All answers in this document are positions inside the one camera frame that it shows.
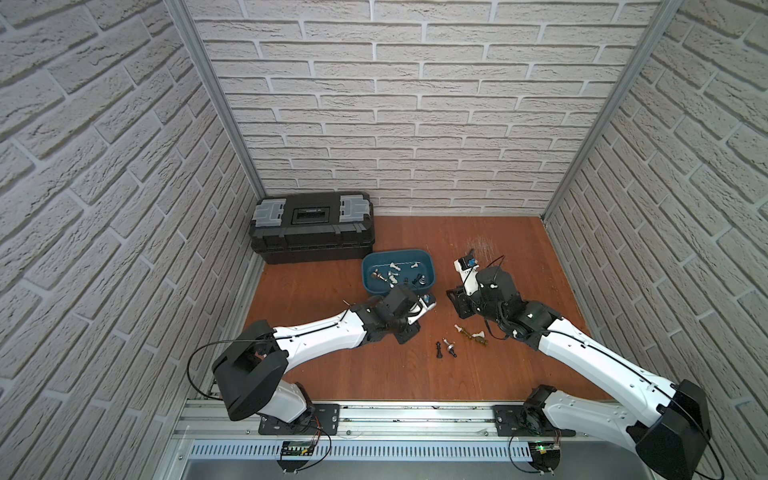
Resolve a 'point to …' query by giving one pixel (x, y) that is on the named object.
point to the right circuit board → (545, 455)
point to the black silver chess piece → (450, 347)
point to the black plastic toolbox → (313, 226)
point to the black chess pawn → (406, 281)
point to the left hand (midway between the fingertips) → (417, 314)
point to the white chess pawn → (392, 264)
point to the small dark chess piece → (439, 354)
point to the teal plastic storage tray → (382, 269)
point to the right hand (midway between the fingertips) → (457, 289)
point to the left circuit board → (295, 448)
